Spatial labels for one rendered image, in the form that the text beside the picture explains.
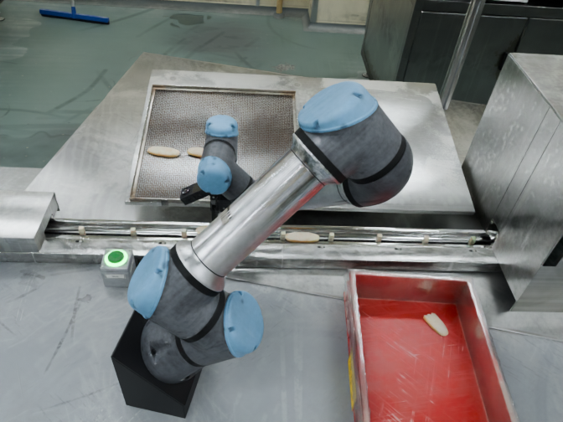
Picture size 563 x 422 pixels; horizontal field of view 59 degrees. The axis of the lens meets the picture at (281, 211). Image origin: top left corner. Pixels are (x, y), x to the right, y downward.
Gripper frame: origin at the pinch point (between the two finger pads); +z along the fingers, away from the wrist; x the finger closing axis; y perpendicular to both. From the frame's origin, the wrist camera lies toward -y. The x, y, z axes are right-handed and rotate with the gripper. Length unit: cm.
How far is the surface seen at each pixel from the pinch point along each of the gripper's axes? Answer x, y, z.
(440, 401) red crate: -47, 54, 6
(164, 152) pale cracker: 27.4, -17.3, -4.6
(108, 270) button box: -16.5, -25.5, -0.7
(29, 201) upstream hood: 5, -51, -4
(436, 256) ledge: -7, 62, 2
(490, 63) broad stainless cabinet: 165, 148, 26
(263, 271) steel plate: -10.1, 13.7, 6.3
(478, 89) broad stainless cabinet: 165, 147, 43
